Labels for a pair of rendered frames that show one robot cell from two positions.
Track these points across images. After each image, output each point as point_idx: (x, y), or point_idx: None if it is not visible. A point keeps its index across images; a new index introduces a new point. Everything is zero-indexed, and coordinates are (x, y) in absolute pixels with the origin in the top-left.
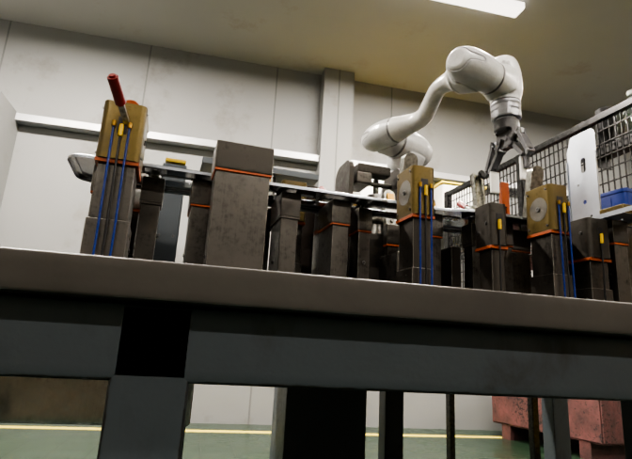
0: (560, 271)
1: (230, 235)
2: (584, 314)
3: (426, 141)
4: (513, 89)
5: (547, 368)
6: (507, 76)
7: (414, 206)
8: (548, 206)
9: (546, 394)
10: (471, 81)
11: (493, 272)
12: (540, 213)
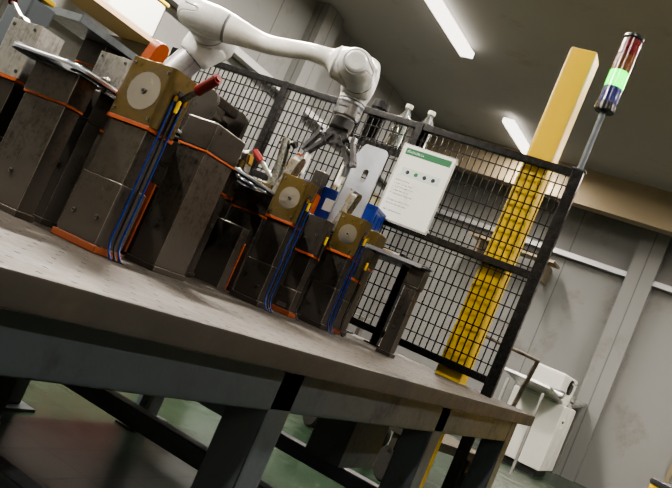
0: (338, 287)
1: (190, 216)
2: (419, 392)
3: None
4: (367, 99)
5: (388, 411)
6: (371, 88)
7: (295, 217)
8: (357, 237)
9: (382, 424)
10: (351, 84)
11: (303, 275)
12: (348, 237)
